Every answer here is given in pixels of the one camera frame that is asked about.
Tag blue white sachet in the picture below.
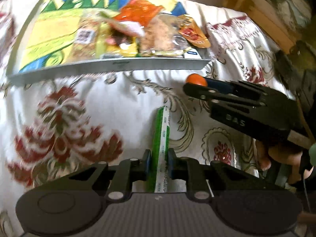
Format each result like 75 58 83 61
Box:
183 48 202 59

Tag green white stick packet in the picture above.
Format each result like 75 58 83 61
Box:
147 106 170 193

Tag yellow snack bar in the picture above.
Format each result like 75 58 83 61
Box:
95 23 138 59

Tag clear nut bar packet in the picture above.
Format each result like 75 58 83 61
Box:
68 10 102 62

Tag orange translucent packet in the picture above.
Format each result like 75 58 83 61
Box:
114 0 165 27

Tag wooden bed rail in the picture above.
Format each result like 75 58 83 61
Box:
221 0 302 54

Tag pink green white packet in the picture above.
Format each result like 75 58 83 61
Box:
99 11 145 38

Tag gold duck snack packet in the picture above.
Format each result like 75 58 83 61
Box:
177 14 211 49

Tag floral satin bedspread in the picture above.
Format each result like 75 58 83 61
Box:
1 0 285 236

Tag dark dried fruit packet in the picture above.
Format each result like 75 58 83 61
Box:
105 34 130 45

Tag metal tray with drawing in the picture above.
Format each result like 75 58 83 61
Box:
6 0 211 86

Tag clear pastry bag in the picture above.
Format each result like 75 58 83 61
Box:
139 13 191 57

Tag small orange fruit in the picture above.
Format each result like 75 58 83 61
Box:
185 73 208 87

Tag person right hand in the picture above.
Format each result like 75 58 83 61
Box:
255 140 303 186

